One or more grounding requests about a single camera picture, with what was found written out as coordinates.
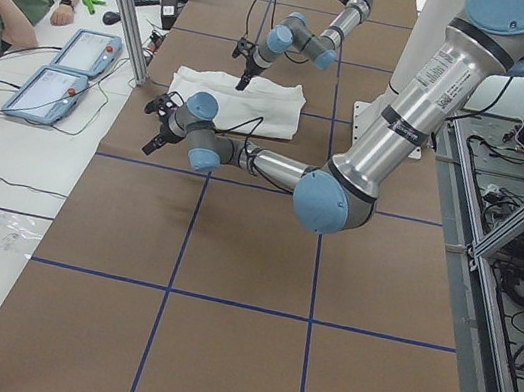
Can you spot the near blue teach pendant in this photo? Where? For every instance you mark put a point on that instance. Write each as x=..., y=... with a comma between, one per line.
x=49, y=95

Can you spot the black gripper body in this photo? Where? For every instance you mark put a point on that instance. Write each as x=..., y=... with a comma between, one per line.
x=251, y=68
x=166, y=128

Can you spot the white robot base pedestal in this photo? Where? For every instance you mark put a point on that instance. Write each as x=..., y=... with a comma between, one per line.
x=385, y=101

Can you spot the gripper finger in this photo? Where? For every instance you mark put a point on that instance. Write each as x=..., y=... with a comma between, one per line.
x=243, y=83
x=154, y=144

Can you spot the white printed t-shirt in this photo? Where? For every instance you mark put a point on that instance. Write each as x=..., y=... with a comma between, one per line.
x=271, y=110

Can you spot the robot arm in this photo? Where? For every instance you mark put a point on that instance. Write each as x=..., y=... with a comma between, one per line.
x=486, y=38
x=293, y=32

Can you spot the blue teach pendant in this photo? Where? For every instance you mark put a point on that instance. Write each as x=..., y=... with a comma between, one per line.
x=49, y=95
x=88, y=52

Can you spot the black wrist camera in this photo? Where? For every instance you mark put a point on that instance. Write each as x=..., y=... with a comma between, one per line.
x=244, y=47
x=161, y=105

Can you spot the brown table mat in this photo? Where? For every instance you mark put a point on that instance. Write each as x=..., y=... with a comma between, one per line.
x=153, y=278

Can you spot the green plastic tool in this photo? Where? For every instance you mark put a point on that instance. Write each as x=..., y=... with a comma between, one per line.
x=92, y=4

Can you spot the black computer mouse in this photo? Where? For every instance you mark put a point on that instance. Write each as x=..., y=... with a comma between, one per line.
x=110, y=18

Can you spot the far blue teach pendant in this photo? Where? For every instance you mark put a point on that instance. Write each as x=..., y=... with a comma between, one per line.
x=88, y=52

